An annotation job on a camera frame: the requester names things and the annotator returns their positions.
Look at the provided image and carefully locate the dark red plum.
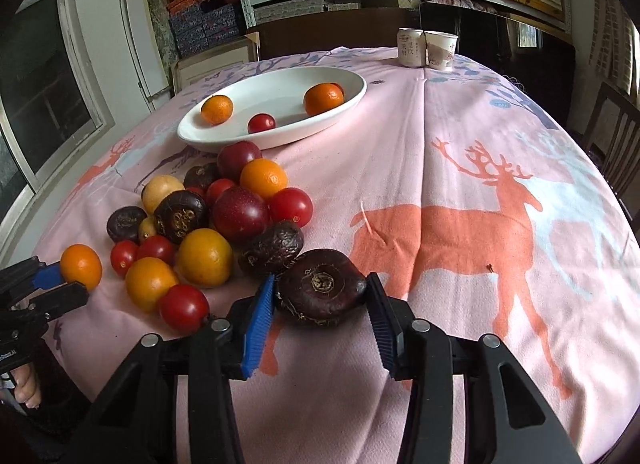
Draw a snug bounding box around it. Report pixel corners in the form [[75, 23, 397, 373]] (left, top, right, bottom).
[[216, 140, 263, 179], [211, 185, 271, 243]]

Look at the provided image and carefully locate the white framed window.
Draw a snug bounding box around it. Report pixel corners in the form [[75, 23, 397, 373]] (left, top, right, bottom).
[[0, 0, 117, 257]]

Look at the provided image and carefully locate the dark purple water chestnut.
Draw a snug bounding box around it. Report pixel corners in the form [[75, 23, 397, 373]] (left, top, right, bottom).
[[183, 162, 221, 192], [106, 206, 148, 244], [274, 249, 368, 328], [153, 190, 210, 245], [237, 220, 305, 276]]

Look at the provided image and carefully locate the white flat board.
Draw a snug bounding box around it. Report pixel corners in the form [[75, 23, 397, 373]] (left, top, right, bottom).
[[119, 0, 173, 112]]

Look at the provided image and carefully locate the white drink can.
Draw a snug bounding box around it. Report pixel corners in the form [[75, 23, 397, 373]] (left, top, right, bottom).
[[397, 27, 427, 67]]

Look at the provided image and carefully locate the pink deer print tablecloth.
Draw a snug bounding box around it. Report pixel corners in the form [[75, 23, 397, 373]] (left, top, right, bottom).
[[30, 46, 640, 464]]

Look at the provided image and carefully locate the white paper cup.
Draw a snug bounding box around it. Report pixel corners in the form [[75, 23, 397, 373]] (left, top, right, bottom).
[[424, 30, 459, 70]]

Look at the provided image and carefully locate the dark wooden chair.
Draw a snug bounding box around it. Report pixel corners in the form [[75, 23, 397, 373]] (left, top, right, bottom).
[[580, 81, 640, 207]]

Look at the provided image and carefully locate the light wooden framed panel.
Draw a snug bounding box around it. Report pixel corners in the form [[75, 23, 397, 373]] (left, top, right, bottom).
[[171, 33, 261, 97]]

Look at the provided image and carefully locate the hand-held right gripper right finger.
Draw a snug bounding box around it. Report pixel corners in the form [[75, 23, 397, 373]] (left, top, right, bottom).
[[365, 271, 583, 464]]

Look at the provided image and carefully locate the white oval plate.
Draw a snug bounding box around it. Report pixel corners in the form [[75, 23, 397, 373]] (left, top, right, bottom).
[[177, 65, 368, 152]]

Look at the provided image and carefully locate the grey marble slab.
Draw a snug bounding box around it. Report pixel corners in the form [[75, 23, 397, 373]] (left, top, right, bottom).
[[145, 0, 181, 70]]

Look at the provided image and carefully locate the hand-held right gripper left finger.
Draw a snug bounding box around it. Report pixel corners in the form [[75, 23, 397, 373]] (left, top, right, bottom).
[[70, 273, 277, 464]]

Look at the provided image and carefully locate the dark brown wooden cabinet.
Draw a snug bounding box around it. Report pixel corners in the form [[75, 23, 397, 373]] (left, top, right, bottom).
[[247, 6, 421, 62]]

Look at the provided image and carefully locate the stack of blue patterned boxes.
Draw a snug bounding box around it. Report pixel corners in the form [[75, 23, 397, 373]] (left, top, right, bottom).
[[167, 0, 246, 59]]

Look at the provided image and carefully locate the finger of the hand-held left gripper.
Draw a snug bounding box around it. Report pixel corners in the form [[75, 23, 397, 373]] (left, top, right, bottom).
[[25, 281, 91, 320], [0, 256, 64, 296]]

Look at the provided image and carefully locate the person's left forearm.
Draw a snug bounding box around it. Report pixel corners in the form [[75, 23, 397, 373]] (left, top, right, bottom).
[[0, 339, 98, 464]]

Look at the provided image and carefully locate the person's left hand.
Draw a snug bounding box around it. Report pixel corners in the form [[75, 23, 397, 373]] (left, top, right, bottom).
[[14, 363, 42, 407]]

